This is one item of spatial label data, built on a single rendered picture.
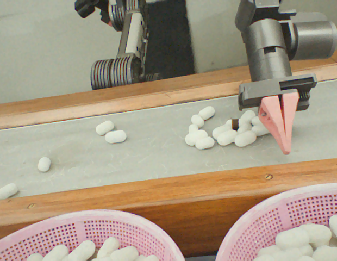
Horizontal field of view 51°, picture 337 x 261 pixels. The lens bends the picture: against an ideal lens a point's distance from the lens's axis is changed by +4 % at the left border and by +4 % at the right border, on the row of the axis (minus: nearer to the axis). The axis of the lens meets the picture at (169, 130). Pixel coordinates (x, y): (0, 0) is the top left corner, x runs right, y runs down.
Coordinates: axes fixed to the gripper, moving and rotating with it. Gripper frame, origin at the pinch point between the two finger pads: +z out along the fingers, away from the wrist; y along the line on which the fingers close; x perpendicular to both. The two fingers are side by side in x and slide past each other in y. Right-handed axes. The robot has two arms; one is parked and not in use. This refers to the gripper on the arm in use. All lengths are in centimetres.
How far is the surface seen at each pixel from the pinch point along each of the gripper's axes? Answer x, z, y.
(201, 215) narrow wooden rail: -4.6, 8.8, -12.3
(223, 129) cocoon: 5.5, -6.0, -7.7
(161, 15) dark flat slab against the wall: 148, -154, -34
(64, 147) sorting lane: 10.6, -8.5, -37.4
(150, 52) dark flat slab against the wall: 164, -137, -46
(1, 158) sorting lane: 10, -8, -49
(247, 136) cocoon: 3.5, -3.5, -4.5
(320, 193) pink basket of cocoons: -7.1, 7.8, 0.9
